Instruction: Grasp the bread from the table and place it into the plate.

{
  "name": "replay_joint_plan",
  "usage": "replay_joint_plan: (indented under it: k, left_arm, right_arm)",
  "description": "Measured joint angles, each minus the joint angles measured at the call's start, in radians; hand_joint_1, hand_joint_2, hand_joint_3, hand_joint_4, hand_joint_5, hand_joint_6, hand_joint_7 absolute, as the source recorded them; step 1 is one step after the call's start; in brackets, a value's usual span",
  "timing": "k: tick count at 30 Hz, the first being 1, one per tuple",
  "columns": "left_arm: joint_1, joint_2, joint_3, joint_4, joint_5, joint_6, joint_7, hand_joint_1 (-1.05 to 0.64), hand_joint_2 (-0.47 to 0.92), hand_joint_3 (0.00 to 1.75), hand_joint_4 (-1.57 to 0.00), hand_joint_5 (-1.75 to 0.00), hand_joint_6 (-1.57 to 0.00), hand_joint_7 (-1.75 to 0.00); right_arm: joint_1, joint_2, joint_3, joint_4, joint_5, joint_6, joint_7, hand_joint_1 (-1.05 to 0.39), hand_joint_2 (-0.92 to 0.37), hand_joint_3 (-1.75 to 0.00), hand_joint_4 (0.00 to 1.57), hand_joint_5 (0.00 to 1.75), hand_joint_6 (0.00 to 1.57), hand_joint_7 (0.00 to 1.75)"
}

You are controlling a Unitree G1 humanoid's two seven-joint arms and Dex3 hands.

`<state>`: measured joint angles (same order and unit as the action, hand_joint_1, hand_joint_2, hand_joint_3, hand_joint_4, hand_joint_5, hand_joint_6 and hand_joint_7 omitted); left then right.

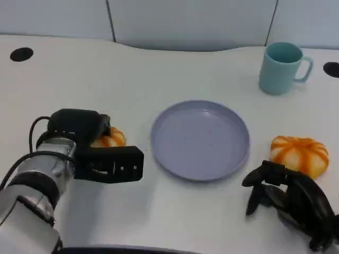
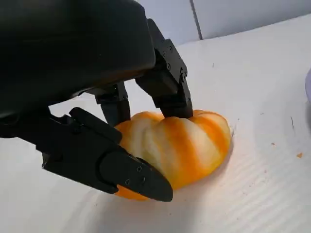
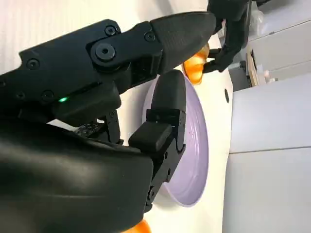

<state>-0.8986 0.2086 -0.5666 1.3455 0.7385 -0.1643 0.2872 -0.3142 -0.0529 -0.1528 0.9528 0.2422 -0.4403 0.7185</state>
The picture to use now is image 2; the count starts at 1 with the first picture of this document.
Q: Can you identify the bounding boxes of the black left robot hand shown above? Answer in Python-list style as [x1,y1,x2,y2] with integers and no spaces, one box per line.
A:
[0,0,194,202]

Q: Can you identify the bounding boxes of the orange and white bread roll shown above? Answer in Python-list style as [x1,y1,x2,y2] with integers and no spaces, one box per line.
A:
[114,109,232,201]

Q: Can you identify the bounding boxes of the lilac plate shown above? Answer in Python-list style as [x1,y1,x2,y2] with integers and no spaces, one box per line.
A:
[304,71,311,104]

